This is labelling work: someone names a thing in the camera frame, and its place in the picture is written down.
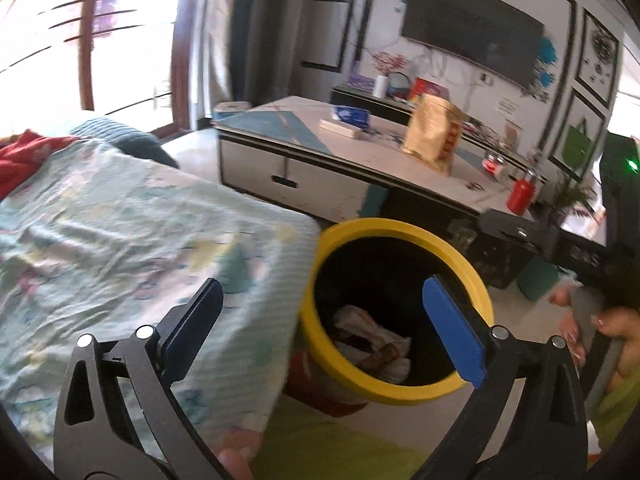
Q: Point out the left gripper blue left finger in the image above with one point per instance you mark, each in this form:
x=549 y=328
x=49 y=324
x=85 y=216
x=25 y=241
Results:
x=94 y=437

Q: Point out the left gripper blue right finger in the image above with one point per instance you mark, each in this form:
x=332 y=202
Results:
x=525 y=418

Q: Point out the white plastic bag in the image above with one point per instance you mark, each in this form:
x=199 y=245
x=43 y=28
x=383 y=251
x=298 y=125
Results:
x=374 y=350

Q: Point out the yellow rimmed trash bin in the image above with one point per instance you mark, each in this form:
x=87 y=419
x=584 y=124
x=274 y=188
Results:
x=380 y=266

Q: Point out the left hand thumb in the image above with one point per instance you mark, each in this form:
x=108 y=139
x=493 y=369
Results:
x=235 y=464

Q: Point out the right hand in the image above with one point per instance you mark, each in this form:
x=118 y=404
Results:
x=616 y=323

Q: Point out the green potted plant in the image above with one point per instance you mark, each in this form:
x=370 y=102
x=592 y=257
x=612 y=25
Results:
x=569 y=198

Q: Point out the red thermos bottle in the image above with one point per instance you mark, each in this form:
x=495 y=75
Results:
x=522 y=194

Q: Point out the light blue cartoon blanket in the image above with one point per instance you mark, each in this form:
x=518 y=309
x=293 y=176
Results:
x=102 y=243

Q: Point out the red white can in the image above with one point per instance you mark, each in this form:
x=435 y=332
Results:
x=494 y=165

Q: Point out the gold snack bag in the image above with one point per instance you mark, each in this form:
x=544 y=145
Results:
x=434 y=131

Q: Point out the red picture card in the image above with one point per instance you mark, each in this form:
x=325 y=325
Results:
x=423 y=86

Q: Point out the white blue coffee table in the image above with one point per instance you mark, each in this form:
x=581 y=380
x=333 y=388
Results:
x=280 y=152

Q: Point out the blue white bucket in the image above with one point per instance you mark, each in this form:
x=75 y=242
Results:
x=226 y=109

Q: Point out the red patterned blanket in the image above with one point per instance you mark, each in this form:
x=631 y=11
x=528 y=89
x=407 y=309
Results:
x=23 y=155

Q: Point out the blue tissue pack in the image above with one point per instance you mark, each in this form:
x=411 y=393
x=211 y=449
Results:
x=350 y=115

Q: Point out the black tv stand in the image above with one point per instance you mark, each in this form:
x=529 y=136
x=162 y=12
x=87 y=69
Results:
x=478 y=135

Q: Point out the white vase red flowers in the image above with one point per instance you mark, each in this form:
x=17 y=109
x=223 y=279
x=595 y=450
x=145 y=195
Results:
x=384 y=64

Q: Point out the brown framed balcony door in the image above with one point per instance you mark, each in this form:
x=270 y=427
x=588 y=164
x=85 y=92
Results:
x=128 y=60

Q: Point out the grey standing air conditioner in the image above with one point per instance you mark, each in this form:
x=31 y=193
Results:
x=275 y=39

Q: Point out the black wall television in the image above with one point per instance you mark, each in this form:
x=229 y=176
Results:
x=489 y=33

